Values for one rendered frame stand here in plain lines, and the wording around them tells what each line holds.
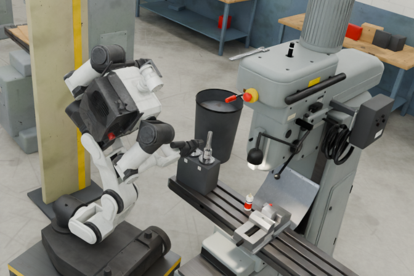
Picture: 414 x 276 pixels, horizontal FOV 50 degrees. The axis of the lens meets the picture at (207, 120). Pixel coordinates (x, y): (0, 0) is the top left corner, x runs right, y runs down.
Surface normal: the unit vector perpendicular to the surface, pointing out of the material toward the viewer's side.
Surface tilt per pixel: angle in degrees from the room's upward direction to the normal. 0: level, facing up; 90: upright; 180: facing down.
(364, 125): 90
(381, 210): 0
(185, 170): 90
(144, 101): 34
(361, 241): 0
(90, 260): 0
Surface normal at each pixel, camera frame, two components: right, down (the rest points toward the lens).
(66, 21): 0.71, 0.42
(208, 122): -0.43, 0.47
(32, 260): 0.11, -0.86
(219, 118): 0.00, 0.56
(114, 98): 0.57, -0.51
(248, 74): -0.69, 0.29
